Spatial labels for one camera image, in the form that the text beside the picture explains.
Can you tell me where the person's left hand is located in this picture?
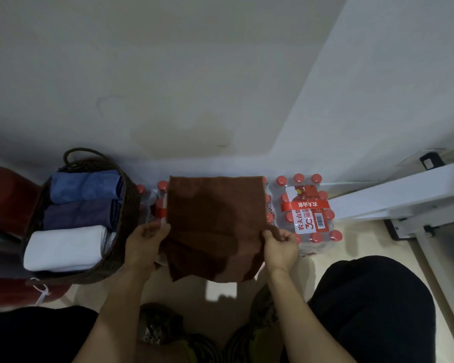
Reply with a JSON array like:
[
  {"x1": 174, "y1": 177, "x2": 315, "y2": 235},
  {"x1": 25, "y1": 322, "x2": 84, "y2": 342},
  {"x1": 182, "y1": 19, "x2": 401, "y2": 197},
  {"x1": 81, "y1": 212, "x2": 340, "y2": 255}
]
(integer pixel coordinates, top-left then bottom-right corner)
[{"x1": 123, "y1": 222, "x2": 172, "y2": 275}]

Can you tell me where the person's right hand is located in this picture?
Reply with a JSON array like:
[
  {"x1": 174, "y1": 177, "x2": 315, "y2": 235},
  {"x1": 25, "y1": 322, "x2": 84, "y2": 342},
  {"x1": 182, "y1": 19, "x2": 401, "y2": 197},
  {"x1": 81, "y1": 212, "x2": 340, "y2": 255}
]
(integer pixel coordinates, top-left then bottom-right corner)
[{"x1": 262, "y1": 228, "x2": 300, "y2": 275}]

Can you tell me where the brown towel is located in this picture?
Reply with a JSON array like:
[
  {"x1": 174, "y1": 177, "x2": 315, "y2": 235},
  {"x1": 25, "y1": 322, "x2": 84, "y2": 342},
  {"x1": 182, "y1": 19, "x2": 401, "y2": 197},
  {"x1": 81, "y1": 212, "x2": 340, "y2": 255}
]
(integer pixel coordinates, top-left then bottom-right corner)
[{"x1": 160, "y1": 175, "x2": 281, "y2": 283}]

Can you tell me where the person's right forearm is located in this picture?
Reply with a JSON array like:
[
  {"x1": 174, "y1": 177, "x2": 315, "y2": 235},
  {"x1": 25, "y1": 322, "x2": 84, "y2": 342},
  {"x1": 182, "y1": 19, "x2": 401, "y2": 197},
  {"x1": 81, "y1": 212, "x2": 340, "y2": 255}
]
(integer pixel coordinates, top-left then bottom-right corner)
[{"x1": 267, "y1": 264, "x2": 358, "y2": 363}]

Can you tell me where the person's left forearm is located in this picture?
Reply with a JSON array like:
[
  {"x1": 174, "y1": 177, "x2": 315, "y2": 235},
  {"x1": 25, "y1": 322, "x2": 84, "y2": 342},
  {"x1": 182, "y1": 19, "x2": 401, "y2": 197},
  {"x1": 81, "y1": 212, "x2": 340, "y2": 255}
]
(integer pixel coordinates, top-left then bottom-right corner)
[{"x1": 73, "y1": 265, "x2": 154, "y2": 363}]

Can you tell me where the pack of red-capped water bottles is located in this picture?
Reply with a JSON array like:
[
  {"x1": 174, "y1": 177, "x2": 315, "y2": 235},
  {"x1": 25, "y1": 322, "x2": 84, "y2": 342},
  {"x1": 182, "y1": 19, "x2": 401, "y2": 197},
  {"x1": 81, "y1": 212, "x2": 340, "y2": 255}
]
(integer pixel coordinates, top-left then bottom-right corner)
[
  {"x1": 136, "y1": 180, "x2": 170, "y2": 228},
  {"x1": 267, "y1": 173, "x2": 343, "y2": 257}
]

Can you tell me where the dark wicker basket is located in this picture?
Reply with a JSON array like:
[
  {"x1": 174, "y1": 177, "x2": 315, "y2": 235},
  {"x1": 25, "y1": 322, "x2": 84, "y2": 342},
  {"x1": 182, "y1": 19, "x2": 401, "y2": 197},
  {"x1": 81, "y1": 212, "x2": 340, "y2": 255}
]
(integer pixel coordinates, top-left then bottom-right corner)
[{"x1": 21, "y1": 148, "x2": 141, "y2": 286}]

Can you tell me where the purple folded towel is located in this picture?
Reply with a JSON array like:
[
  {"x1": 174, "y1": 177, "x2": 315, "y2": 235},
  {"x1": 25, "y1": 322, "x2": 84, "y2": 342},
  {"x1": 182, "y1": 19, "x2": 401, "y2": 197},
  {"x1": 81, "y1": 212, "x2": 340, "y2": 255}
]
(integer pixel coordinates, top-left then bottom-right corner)
[{"x1": 42, "y1": 200, "x2": 122, "y2": 232}]

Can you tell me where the blue folded towel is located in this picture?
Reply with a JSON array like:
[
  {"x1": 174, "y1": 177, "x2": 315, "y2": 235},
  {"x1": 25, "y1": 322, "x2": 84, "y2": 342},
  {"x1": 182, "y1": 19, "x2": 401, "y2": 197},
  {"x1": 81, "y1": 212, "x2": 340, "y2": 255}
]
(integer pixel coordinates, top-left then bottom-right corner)
[{"x1": 49, "y1": 170, "x2": 123, "y2": 205}]

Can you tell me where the person's right shoe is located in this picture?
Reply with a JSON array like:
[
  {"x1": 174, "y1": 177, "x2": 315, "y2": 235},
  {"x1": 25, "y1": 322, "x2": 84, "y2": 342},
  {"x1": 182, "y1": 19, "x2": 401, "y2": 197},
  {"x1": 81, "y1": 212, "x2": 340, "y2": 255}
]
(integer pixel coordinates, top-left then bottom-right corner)
[{"x1": 222, "y1": 285, "x2": 284, "y2": 363}]

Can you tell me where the person's shoe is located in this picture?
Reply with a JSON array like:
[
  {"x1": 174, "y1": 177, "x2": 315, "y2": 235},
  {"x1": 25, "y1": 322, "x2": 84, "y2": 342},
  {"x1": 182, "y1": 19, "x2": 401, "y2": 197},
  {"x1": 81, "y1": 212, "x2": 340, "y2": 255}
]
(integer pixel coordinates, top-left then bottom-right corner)
[
  {"x1": 222, "y1": 285, "x2": 284, "y2": 363},
  {"x1": 138, "y1": 302, "x2": 215, "y2": 363}
]

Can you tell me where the white folded towel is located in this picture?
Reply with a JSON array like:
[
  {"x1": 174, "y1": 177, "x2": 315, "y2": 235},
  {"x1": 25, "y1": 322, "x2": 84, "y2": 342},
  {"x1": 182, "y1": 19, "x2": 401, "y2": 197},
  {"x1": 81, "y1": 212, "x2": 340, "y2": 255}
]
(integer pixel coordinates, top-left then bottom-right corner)
[{"x1": 23, "y1": 225, "x2": 116, "y2": 273}]

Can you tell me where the person's left shoe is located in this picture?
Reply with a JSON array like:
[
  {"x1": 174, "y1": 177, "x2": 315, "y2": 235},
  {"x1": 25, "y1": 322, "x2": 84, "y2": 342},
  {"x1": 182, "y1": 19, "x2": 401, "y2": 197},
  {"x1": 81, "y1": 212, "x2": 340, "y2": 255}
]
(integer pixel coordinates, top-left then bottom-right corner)
[{"x1": 138, "y1": 302, "x2": 215, "y2": 363}]

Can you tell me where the person's right leg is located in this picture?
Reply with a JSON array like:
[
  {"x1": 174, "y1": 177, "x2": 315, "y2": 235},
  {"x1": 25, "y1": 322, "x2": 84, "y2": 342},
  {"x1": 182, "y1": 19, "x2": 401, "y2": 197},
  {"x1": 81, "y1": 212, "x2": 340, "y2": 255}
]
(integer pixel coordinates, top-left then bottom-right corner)
[{"x1": 280, "y1": 255, "x2": 437, "y2": 363}]

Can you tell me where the person's leg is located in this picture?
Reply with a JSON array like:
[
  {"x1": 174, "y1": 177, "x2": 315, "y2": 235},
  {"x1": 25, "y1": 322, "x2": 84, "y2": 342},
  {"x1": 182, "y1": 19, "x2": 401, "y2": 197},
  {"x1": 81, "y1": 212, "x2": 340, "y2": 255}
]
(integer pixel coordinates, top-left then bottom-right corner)
[
  {"x1": 280, "y1": 255, "x2": 437, "y2": 363},
  {"x1": 0, "y1": 305, "x2": 99, "y2": 363}
]

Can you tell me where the red gas cylinder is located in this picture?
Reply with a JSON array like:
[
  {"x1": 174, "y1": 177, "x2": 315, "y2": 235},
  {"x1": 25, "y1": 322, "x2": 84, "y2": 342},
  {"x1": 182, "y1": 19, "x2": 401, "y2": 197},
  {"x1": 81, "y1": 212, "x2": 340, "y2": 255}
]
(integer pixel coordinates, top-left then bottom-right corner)
[{"x1": 0, "y1": 166, "x2": 43, "y2": 238}]

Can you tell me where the person's left leg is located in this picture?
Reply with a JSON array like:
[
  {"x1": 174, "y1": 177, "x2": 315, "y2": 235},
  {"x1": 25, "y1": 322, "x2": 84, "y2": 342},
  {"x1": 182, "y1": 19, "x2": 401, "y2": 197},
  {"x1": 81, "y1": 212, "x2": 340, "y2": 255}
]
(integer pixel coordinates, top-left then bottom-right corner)
[{"x1": 0, "y1": 305, "x2": 99, "y2": 363}]

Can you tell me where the white cable tie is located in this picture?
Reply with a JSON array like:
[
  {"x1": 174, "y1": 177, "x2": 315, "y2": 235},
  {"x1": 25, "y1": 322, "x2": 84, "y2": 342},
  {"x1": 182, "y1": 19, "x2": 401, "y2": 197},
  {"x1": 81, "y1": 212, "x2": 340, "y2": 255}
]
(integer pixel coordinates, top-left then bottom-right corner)
[{"x1": 30, "y1": 277, "x2": 51, "y2": 306}]

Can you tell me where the white metal table frame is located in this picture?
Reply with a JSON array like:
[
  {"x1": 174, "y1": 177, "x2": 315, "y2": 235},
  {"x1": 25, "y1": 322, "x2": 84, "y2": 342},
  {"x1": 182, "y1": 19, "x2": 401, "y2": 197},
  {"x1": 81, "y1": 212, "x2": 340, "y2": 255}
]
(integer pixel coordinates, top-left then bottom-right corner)
[{"x1": 327, "y1": 149, "x2": 454, "y2": 363}]

